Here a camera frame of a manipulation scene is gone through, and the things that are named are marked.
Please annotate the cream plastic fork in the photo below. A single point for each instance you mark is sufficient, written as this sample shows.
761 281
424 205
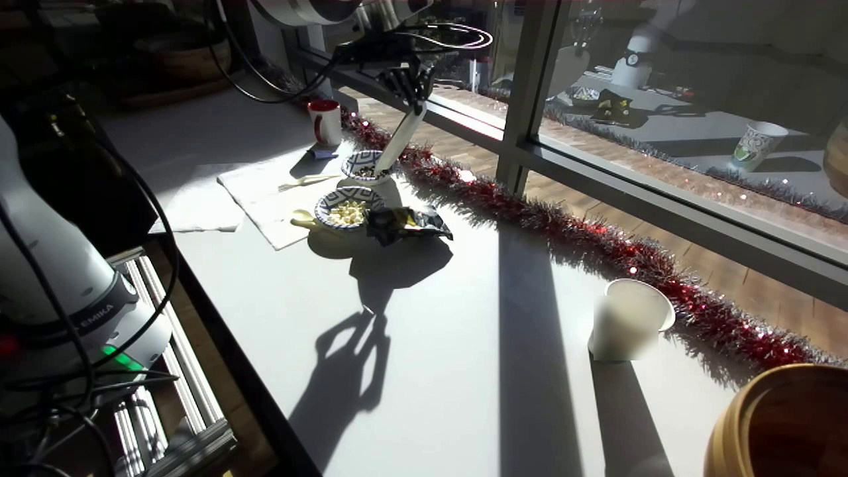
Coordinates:
306 180

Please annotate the blue patterned empty bowl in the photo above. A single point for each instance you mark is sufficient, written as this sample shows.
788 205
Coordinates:
360 166

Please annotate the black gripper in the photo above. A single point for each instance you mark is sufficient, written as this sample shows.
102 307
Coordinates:
400 60

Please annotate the flat white paper towel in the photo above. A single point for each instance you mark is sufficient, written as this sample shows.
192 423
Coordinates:
269 209

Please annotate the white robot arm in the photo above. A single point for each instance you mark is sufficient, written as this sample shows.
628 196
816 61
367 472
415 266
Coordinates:
367 15

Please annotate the wooden bamboo basket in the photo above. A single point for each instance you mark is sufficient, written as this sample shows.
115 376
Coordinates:
786 423

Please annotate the white paper plate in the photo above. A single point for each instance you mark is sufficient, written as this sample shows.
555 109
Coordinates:
398 142

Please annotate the white slatted rack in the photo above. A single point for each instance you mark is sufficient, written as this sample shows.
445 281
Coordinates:
170 425

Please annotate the cream plastic spoon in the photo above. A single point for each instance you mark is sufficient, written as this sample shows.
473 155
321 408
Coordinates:
303 219

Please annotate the red tinsel garland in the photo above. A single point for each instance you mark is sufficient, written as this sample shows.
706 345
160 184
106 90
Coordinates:
702 318

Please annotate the red and white mug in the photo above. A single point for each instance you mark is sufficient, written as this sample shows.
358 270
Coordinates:
326 122

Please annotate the blue patterned bowl with chips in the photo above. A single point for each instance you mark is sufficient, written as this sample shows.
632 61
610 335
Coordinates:
347 207

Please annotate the patterned paper cup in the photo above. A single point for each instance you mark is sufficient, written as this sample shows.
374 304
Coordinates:
628 318

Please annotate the white device with cables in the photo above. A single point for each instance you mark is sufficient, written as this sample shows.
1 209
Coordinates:
65 307

